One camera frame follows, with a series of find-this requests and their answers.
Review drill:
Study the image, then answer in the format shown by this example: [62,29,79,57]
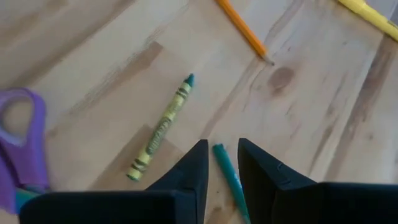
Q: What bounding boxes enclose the green crayon with yellow-green wrapper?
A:
[126,73,196,182]

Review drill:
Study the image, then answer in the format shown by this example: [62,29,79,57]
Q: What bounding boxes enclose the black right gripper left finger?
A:
[19,139,210,224]

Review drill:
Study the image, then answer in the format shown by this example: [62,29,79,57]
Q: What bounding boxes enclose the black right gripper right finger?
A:
[237,138,398,224]

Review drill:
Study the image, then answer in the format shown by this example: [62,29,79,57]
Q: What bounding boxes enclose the orange pencil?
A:
[214,0,275,67]

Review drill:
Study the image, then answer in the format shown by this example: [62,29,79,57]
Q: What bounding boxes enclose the green marker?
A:
[212,142,252,224]

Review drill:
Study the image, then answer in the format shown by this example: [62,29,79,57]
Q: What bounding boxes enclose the purple handled scissors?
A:
[0,87,51,215]

